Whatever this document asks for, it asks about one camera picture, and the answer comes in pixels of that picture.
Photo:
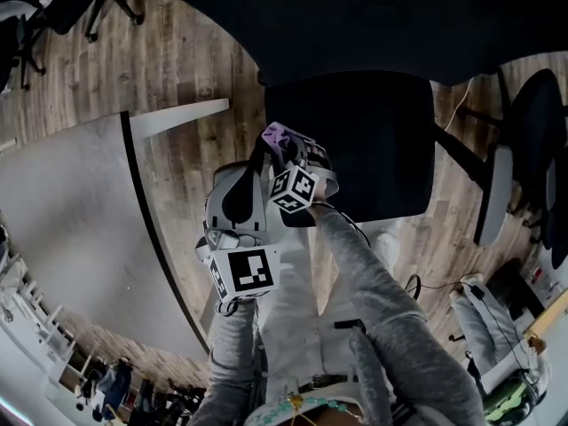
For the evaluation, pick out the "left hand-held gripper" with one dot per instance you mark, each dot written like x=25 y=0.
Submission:
x=248 y=271

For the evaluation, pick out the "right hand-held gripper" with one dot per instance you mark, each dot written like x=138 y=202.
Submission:
x=302 y=186

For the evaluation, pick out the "purple wiping cloth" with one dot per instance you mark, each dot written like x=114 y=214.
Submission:
x=273 y=133

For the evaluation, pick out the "black mesh office chair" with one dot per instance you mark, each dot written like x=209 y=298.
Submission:
x=9 y=29
x=377 y=149
x=75 y=11
x=532 y=118
x=557 y=229

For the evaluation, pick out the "person's right forearm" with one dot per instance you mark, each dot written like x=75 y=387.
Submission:
x=355 y=260

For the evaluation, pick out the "person's left forearm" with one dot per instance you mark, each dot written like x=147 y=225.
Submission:
x=235 y=349

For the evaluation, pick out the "person's right hand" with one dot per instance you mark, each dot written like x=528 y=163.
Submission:
x=318 y=152

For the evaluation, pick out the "person's own body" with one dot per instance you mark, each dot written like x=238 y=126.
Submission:
x=302 y=317

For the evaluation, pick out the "dark wooden table white legs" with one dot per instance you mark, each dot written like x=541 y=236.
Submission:
x=80 y=202

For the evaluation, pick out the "white metal rack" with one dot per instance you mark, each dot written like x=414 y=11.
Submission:
x=44 y=326

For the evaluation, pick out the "small red box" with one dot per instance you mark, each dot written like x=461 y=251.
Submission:
x=538 y=275

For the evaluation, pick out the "yellow wooden table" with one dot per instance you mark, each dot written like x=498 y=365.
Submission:
x=550 y=313

